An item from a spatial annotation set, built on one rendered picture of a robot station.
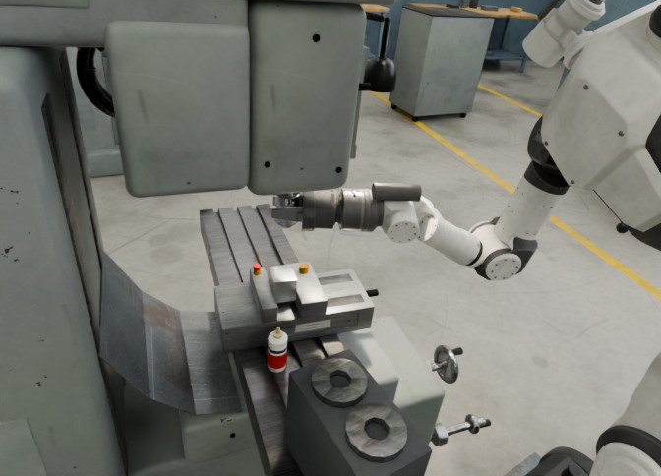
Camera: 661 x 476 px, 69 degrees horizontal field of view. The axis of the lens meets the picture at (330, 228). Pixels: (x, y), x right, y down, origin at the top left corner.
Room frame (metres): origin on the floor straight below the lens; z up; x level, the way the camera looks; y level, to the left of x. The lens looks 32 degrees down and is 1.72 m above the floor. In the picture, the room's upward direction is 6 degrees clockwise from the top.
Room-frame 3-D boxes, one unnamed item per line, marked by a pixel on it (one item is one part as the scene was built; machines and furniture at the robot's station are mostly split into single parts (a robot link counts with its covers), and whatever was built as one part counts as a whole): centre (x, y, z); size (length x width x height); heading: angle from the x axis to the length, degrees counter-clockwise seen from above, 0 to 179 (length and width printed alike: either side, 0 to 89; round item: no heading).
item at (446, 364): (1.05, -0.37, 0.62); 0.16 x 0.12 x 0.12; 114
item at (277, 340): (0.72, 0.08, 0.97); 0.04 x 0.04 x 0.11
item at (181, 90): (0.77, 0.27, 1.47); 0.24 x 0.19 x 0.26; 24
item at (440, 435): (0.93, -0.45, 0.50); 0.22 x 0.06 x 0.06; 114
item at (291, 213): (0.82, 0.09, 1.23); 0.06 x 0.02 x 0.03; 96
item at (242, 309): (0.87, 0.07, 0.97); 0.35 x 0.15 x 0.11; 111
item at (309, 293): (0.88, 0.04, 1.01); 0.15 x 0.06 x 0.04; 21
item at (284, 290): (0.86, 0.10, 1.03); 0.06 x 0.05 x 0.06; 21
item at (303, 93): (0.85, 0.10, 1.47); 0.21 x 0.19 x 0.32; 24
